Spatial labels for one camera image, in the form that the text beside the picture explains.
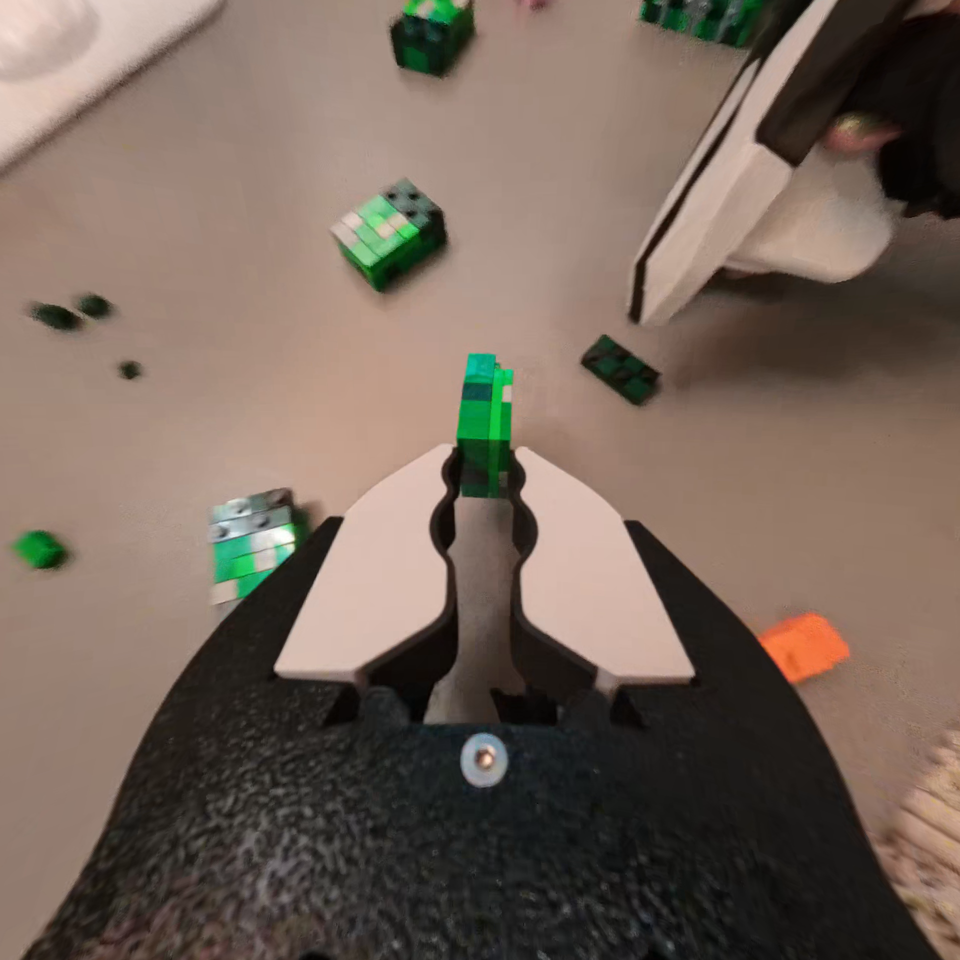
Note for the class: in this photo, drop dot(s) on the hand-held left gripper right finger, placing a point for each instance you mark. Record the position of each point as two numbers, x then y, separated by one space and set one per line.
592 592

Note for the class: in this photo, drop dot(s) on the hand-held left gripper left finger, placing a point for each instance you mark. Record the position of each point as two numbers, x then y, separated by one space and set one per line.
367 585

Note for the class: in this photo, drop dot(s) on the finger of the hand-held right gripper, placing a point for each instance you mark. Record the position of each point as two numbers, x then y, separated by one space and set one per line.
697 172
750 165

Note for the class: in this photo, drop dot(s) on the green lego wall assembly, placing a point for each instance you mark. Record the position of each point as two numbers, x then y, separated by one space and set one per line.
484 427

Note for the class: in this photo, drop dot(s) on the flat green grey lego build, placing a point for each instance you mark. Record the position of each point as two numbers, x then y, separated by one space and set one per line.
251 547

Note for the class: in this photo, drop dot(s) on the large green lego creeper build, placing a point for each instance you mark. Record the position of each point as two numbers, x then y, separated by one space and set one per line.
701 19

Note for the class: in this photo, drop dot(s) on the dark green lego plate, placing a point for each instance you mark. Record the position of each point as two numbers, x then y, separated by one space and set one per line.
621 369

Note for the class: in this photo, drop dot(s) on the dark green lego cube build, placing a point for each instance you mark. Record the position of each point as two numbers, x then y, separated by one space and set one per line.
433 34

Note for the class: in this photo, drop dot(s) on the green white lego cube build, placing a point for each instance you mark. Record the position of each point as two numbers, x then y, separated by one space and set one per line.
386 232

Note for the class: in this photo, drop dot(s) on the small dark green lego piece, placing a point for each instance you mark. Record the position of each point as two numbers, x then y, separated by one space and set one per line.
94 306
54 316
130 369

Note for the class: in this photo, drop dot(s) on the small green lego brick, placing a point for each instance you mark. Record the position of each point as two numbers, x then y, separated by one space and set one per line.
39 549

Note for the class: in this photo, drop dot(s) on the person's right hand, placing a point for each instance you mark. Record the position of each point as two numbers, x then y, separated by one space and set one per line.
862 133

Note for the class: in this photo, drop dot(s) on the orange brick separator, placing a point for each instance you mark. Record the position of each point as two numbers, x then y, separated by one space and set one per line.
804 646

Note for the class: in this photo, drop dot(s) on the cream knit sweater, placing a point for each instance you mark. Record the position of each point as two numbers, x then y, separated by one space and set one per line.
926 847

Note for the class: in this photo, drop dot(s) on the white paper sheet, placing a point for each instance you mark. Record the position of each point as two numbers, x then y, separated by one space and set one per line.
75 67

